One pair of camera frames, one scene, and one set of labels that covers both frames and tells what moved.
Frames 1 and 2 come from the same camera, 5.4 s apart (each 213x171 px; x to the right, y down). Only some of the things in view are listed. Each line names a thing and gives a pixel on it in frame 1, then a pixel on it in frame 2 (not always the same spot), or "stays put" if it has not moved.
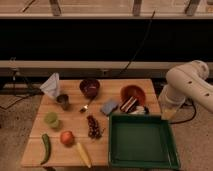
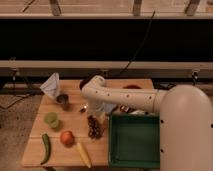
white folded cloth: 50,85 stays put
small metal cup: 63,100 stays put
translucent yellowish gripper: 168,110 → 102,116
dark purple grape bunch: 94,130 stays put
